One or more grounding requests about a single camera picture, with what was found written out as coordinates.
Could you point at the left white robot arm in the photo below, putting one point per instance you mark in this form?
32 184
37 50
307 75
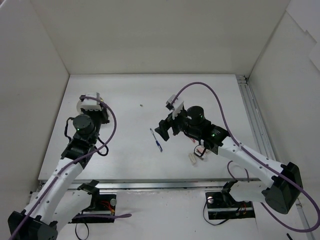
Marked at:
47 214

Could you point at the aluminium rail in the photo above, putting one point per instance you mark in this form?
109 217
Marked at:
162 184
256 122

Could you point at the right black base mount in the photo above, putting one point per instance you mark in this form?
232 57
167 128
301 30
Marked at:
220 207

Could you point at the aluminium rail front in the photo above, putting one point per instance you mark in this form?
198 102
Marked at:
162 184

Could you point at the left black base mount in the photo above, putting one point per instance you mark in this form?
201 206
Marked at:
105 205

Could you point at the aluminium rail right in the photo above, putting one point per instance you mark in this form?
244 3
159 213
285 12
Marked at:
256 122

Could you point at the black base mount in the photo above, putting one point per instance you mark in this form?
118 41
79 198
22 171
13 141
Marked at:
220 207
105 205

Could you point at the blue gel pen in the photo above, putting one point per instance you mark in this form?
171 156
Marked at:
156 141

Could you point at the white round divided container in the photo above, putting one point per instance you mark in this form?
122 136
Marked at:
92 108

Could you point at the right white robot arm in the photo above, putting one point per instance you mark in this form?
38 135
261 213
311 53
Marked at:
277 191

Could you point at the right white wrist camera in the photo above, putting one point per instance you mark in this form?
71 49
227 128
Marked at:
175 105

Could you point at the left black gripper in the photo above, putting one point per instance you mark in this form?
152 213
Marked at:
104 116

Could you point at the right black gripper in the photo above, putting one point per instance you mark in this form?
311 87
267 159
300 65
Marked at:
171 124

